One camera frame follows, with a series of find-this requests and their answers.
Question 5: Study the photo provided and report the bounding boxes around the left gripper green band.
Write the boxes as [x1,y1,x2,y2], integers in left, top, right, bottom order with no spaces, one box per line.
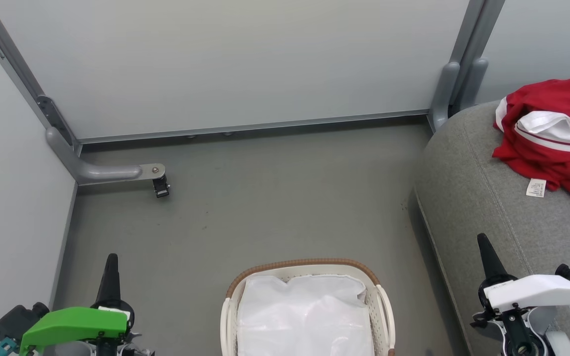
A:
[0,253,135,354]

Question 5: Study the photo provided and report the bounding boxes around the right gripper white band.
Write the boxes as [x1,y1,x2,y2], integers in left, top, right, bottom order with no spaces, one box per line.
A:
[477,233,570,314]

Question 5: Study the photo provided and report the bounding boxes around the red and white garment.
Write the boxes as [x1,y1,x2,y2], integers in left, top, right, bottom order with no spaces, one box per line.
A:
[492,126,570,209]

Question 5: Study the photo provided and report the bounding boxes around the white garment with red trim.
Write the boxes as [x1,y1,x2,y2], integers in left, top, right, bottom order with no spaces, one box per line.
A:
[515,110,570,149]

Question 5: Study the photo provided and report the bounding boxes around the white laundry basket brown rim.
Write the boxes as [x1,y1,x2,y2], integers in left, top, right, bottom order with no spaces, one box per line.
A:
[220,258,395,356]

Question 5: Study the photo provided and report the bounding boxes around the grey fabric sofa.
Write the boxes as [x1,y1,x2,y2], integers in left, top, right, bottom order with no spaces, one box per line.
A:
[409,101,570,356]

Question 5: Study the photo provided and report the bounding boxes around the long grey post foot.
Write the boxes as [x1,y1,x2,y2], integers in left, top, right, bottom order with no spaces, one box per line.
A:
[45,126,167,186]

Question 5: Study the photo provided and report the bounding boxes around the short grey post foot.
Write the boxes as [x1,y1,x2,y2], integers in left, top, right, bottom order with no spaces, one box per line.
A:
[427,58,489,133]

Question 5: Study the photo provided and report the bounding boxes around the upright grey partition post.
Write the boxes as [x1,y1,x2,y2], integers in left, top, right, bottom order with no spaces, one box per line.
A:
[449,0,506,115]

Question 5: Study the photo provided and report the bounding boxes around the slanted grey partition post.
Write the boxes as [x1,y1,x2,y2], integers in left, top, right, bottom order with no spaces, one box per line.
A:
[0,0,80,149]

